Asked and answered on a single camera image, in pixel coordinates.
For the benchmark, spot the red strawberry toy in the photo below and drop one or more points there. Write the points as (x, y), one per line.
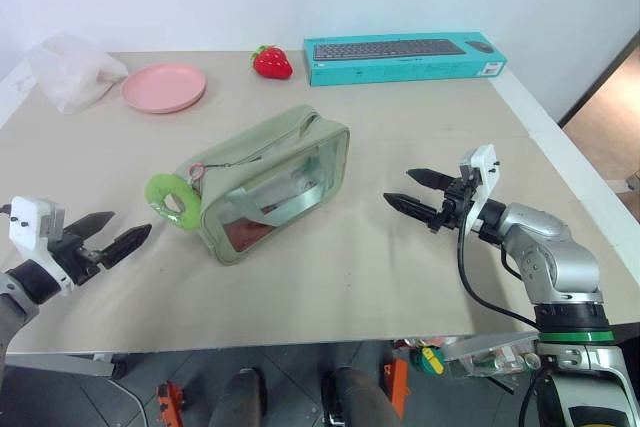
(271, 63)

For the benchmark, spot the green transparent toiletry bag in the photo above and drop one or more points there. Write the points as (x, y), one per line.
(280, 147)

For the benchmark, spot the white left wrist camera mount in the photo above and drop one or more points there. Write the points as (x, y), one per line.
(27, 227)

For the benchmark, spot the orange bracket under table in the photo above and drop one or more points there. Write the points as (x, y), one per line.
(170, 399)
(400, 382)

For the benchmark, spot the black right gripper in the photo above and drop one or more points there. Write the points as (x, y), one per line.
(452, 207)

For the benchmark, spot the pink plate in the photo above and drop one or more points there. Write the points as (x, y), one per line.
(162, 87)

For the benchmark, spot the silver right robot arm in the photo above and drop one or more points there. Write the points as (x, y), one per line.
(560, 257)

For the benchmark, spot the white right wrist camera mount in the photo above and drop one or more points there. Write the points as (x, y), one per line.
(482, 167)

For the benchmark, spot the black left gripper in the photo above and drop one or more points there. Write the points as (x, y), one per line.
(82, 259)

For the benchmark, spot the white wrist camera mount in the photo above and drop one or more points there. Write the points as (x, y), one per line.
(27, 227)
(482, 167)

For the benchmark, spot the yellow green toy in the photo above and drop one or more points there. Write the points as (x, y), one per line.
(429, 359)

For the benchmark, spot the translucent white plastic bag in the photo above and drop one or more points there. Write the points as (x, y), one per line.
(70, 77)

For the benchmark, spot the clear plastic container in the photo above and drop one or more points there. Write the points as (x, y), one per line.
(492, 354)

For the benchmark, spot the beige table cover sheet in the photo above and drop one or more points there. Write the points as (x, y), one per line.
(350, 257)

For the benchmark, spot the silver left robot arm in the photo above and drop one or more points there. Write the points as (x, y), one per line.
(12, 307)

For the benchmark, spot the dark rounded shape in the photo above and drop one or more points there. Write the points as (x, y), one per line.
(240, 399)
(357, 397)

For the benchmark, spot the teal keyboard box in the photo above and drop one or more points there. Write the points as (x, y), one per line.
(400, 69)

